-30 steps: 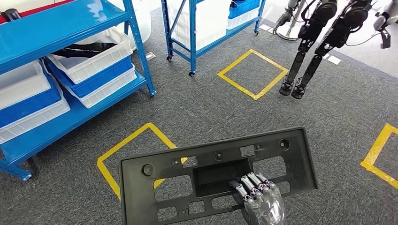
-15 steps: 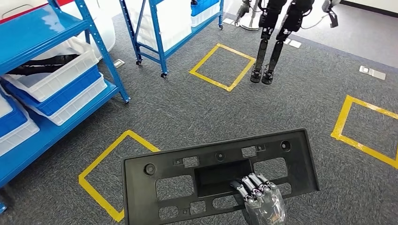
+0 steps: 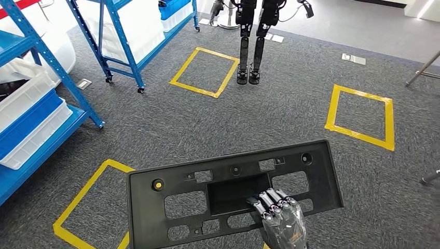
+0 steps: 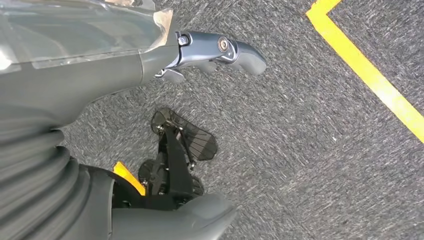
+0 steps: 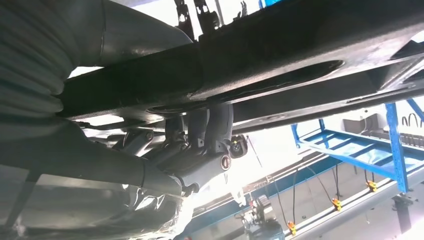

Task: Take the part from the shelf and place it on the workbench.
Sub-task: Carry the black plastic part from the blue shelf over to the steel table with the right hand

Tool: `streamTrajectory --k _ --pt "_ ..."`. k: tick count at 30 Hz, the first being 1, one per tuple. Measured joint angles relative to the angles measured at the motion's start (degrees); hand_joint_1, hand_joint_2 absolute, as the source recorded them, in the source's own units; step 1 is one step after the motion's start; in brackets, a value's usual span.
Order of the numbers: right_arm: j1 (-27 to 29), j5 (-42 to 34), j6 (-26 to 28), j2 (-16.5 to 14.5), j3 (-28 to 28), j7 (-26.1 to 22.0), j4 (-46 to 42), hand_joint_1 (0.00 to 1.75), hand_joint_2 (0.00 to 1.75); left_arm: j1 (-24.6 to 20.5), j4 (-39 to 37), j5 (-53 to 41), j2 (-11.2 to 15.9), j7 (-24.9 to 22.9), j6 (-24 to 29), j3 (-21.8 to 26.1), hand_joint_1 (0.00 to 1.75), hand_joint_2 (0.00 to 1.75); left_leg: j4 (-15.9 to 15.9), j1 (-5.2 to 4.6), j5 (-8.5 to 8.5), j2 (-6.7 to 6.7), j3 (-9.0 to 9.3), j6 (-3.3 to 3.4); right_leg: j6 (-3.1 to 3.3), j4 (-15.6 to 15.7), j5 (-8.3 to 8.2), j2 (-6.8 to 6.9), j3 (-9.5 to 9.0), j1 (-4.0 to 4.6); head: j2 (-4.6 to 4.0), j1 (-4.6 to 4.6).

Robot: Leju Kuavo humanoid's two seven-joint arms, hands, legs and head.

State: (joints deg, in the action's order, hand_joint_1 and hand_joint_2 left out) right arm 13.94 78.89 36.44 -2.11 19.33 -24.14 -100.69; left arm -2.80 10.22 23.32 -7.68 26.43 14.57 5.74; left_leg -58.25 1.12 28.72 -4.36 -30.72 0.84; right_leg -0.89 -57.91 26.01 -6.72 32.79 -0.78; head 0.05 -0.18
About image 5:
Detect blue metal shelf rack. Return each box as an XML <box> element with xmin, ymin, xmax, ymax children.
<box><xmin>290</xmin><ymin>98</ymin><xmax>424</xmax><ymax>195</ymax></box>

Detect dark machine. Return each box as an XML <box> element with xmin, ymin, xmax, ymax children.
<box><xmin>241</xmin><ymin>194</ymin><xmax>286</xmax><ymax>240</ymax></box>

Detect long grey blue-edged bench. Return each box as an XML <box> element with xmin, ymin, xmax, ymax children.
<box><xmin>183</xmin><ymin>153</ymin><xmax>424</xmax><ymax>240</ymax></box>

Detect grey box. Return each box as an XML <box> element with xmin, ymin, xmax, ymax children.
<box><xmin>342</xmin><ymin>113</ymin><xmax>386</xmax><ymax>135</ymax></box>

